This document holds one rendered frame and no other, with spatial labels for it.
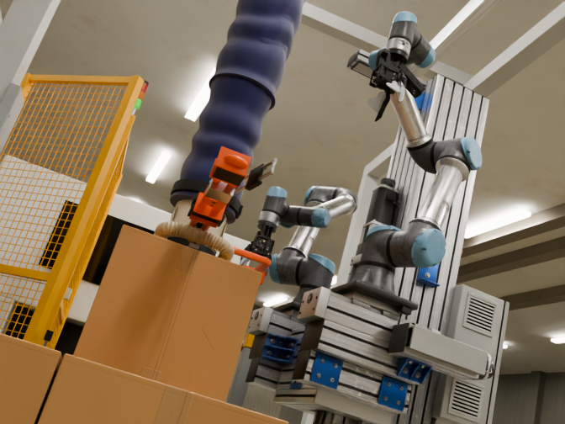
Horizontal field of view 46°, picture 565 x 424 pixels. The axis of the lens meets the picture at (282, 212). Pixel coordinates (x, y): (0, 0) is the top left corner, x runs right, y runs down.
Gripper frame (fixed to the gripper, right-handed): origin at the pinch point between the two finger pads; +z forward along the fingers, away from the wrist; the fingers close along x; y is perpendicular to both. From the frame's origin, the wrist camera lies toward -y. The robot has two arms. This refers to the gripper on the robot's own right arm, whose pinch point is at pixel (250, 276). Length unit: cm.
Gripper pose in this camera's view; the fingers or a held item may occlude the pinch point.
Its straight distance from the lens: 244.6
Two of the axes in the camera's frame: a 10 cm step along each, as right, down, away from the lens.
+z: -2.7, 8.9, -3.7
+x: 9.2, 3.5, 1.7
